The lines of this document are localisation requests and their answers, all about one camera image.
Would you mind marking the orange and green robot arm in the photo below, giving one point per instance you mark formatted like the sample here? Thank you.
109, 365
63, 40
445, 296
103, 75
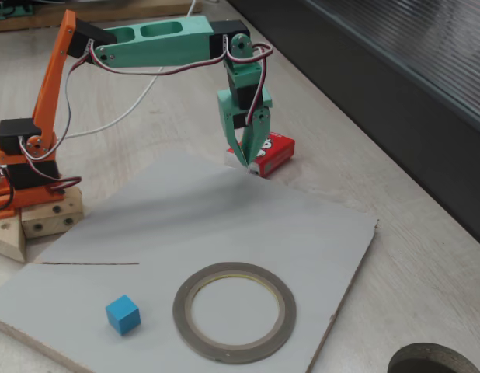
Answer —
158, 42

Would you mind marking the wooden wedge piece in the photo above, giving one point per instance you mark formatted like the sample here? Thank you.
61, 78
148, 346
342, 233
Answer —
7, 241

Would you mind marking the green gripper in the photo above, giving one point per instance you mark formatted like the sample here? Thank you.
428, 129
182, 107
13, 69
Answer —
227, 113

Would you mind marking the flat wooden plank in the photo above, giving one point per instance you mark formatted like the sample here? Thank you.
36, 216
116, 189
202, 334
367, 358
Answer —
127, 9

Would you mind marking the grey ribbed desk partition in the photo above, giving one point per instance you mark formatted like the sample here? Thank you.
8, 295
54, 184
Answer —
380, 77

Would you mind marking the red snowman box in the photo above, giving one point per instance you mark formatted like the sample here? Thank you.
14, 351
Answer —
279, 151

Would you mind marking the grey board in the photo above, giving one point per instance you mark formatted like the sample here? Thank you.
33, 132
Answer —
147, 217

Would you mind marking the wooden base block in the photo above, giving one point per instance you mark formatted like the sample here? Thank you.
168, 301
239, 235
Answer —
49, 223

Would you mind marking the blue cube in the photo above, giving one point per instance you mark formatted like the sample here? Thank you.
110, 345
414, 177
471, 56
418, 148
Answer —
123, 316

